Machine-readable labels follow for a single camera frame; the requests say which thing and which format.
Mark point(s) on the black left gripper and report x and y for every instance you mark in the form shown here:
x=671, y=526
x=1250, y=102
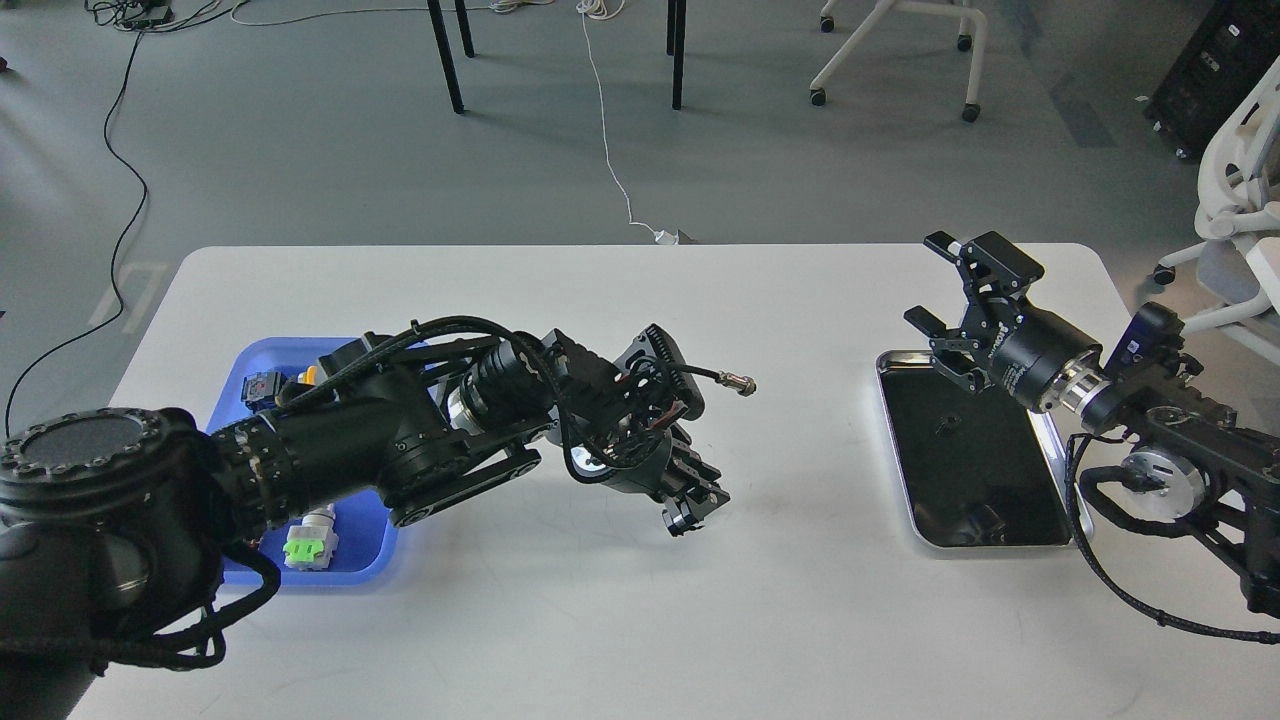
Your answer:
x=674, y=466

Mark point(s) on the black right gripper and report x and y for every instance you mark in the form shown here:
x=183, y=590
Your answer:
x=1002, y=339

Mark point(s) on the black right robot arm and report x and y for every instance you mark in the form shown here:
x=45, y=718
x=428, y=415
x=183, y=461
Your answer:
x=1155, y=457

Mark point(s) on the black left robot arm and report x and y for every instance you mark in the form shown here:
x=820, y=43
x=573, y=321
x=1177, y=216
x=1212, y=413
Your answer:
x=128, y=533

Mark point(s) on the silver metal tray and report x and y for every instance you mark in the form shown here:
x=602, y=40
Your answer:
x=996, y=484

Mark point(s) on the blue plastic tray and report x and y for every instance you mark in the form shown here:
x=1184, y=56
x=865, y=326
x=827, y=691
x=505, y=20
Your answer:
x=366, y=539

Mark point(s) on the white office chair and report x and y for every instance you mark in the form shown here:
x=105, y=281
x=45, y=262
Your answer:
x=1236, y=216

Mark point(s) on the black equipment cabinet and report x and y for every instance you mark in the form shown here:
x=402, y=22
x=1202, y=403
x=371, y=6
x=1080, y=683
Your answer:
x=1224, y=59

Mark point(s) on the silver green switch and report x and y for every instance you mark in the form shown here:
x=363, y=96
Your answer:
x=311, y=544

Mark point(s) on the yellow push button switch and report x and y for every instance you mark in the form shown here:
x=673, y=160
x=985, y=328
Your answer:
x=260, y=390

